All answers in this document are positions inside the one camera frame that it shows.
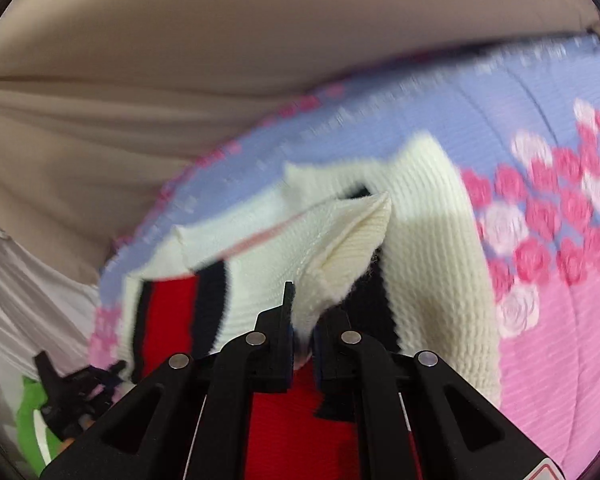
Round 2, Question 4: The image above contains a pink floral bed quilt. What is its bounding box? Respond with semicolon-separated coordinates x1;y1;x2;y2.
90;36;600;479

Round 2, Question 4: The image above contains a beige bed sheet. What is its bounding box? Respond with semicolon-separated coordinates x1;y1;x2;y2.
0;0;600;284

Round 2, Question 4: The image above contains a white knit sweater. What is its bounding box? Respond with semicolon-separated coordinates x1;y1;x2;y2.
118;132;501;479

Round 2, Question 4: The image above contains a white pleated curtain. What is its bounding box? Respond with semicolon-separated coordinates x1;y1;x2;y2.
0;229;98;378

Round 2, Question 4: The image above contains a green cushion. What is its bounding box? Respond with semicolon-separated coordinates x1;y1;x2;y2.
16;376;61;476

